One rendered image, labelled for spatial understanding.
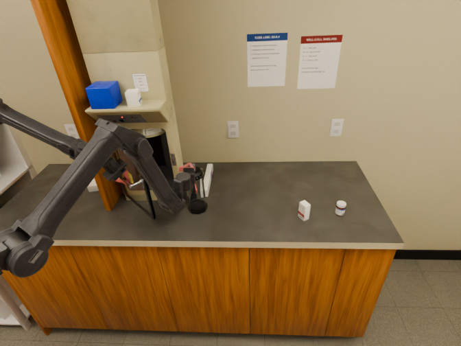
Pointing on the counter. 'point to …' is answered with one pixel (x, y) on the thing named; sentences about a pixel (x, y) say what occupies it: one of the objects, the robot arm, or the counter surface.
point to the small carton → (133, 97)
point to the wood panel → (72, 78)
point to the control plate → (123, 118)
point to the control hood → (151, 108)
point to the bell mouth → (150, 132)
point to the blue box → (104, 95)
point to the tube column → (116, 25)
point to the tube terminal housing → (101, 65)
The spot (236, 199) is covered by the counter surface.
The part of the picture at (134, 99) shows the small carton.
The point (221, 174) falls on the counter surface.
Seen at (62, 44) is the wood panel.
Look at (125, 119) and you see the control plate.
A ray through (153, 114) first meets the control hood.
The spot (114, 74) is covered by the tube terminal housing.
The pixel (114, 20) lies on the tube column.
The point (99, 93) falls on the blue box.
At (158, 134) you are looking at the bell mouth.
